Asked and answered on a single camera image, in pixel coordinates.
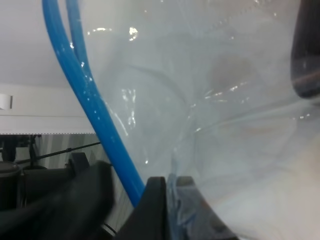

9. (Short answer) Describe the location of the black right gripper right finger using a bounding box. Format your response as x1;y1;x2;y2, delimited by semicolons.
174;176;238;240

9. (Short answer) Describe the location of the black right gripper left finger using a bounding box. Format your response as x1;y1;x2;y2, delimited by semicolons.
119;177;171;240

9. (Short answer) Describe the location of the clear zip bag blue seal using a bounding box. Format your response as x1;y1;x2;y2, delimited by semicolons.
42;0;320;240

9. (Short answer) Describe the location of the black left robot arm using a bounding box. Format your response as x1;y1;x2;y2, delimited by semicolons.
0;161;114;240

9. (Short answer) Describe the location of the dark purple eggplant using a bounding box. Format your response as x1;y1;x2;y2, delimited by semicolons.
290;0;320;99

